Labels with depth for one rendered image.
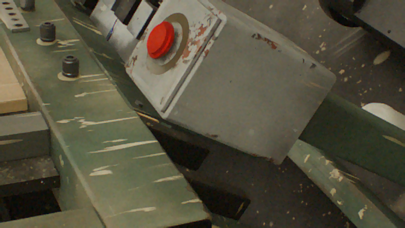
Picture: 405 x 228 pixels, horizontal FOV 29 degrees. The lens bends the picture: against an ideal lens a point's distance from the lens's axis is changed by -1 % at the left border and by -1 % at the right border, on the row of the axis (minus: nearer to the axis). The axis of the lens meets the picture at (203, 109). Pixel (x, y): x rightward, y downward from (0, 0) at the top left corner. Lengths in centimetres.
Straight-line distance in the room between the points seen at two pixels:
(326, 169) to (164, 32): 90
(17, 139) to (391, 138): 47
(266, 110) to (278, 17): 140
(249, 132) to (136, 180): 16
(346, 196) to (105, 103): 67
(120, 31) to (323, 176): 57
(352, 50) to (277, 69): 117
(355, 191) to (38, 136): 75
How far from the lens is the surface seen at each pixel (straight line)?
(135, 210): 86
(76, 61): 112
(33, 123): 104
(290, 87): 82
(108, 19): 136
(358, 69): 193
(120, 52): 128
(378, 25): 167
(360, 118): 94
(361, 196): 156
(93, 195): 88
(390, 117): 163
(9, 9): 138
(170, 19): 82
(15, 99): 115
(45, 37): 124
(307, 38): 209
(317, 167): 165
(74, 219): 85
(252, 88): 80
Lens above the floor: 134
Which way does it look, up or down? 35 degrees down
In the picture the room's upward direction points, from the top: 67 degrees counter-clockwise
